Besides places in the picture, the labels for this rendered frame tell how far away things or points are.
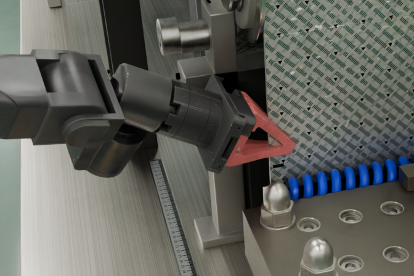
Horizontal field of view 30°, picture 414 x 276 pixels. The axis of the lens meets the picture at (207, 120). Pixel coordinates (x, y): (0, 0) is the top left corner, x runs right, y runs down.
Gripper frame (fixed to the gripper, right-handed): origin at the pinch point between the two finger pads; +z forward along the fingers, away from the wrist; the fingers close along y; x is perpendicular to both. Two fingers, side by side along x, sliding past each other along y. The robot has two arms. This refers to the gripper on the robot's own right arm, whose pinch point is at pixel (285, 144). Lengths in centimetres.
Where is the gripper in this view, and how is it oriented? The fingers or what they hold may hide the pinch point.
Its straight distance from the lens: 82.9
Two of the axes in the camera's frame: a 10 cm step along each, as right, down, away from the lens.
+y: 2.1, 4.7, -8.6
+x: 4.1, -8.4, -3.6
